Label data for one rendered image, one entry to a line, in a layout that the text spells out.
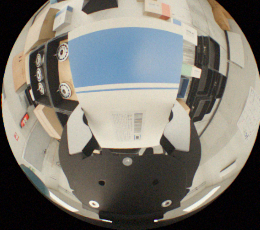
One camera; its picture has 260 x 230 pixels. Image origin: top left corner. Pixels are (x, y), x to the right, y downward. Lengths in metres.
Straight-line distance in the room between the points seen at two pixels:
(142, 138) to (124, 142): 0.03
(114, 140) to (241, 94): 2.89
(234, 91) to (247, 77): 0.78
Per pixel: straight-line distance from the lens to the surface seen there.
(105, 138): 0.15
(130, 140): 0.15
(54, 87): 0.56
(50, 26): 0.80
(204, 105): 1.46
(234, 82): 2.95
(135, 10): 0.60
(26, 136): 3.36
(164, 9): 0.58
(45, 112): 0.88
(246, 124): 2.92
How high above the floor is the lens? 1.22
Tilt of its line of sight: 58 degrees down
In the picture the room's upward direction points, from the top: 175 degrees clockwise
